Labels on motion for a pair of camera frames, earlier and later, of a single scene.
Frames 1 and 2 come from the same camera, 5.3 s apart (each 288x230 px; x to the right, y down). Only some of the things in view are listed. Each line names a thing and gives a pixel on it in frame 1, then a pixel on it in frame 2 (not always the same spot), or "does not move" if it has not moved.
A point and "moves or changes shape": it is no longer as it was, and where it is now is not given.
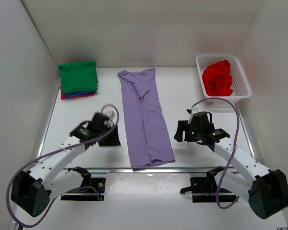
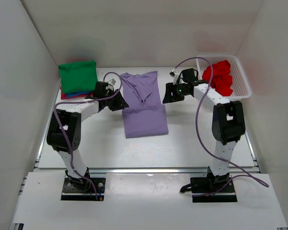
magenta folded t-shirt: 63,95 does not move
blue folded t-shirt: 77,94 does not move
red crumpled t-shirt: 217,80 does not move
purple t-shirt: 148,139 moves or changes shape
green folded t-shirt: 78,76 does not move
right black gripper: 184,125 to 170,88
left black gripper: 114,139 to 121,103
